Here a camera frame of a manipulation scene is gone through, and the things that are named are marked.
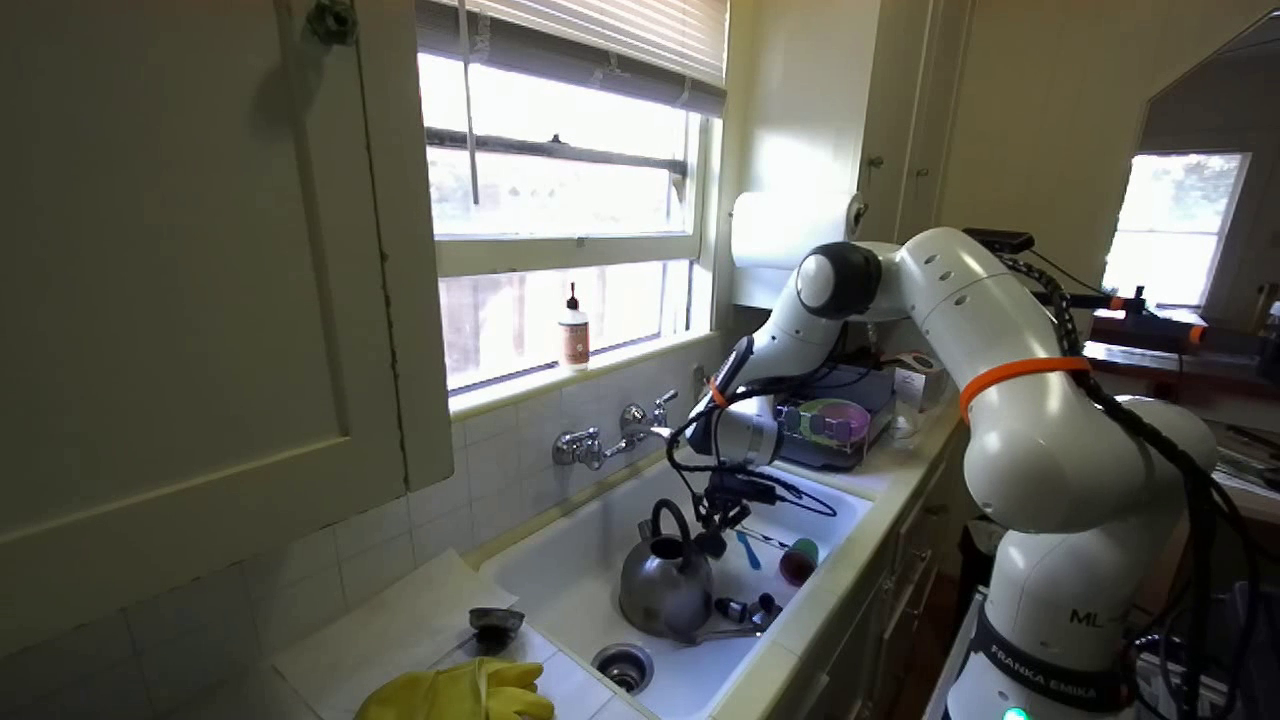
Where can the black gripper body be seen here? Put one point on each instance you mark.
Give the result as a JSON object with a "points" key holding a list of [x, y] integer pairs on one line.
{"points": [[734, 495]]}

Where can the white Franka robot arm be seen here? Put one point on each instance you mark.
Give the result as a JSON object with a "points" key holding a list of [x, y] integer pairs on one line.
{"points": [[1043, 440]]}

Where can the stainless steel teapot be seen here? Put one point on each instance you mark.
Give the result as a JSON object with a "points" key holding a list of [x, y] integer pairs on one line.
{"points": [[662, 593]]}

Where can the metal goblet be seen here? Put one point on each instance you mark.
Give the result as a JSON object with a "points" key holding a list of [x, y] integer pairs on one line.
{"points": [[745, 613]]}

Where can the white porcelain sink basin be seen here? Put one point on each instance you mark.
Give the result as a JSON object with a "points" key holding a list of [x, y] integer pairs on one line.
{"points": [[587, 586]]}

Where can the metal sink drain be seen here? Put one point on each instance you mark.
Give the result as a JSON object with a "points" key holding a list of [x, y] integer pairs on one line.
{"points": [[623, 667]]}

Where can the cream base cabinet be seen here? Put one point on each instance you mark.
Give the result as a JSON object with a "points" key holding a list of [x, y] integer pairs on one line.
{"points": [[913, 586]]}

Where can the brown pump soap bottle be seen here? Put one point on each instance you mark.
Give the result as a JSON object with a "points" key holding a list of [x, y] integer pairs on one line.
{"points": [[573, 333]]}

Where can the small metal sink strainer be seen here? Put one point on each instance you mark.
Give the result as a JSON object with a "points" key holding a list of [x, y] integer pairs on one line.
{"points": [[499, 626]]}

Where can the yellow rubber glove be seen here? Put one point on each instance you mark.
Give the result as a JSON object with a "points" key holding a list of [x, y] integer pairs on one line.
{"points": [[453, 695]]}

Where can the cluttered background desk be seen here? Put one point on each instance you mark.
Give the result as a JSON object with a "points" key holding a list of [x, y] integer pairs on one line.
{"points": [[1161, 341]]}

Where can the cream window blind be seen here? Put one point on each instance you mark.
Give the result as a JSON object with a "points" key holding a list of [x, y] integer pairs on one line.
{"points": [[600, 35]]}

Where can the small background window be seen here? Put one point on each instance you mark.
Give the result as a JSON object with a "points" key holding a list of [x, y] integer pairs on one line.
{"points": [[1175, 224]]}

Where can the white cabinet door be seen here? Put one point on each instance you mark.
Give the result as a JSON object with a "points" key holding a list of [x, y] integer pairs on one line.
{"points": [[173, 266]]}

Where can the dark cabinet knob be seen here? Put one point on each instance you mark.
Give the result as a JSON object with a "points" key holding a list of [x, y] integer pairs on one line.
{"points": [[329, 20]]}

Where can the chrome wall faucet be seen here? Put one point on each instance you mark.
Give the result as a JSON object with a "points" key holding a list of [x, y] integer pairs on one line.
{"points": [[625, 428]]}

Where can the cream window frame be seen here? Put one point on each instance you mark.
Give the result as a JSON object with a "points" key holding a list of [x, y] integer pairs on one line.
{"points": [[563, 251]]}

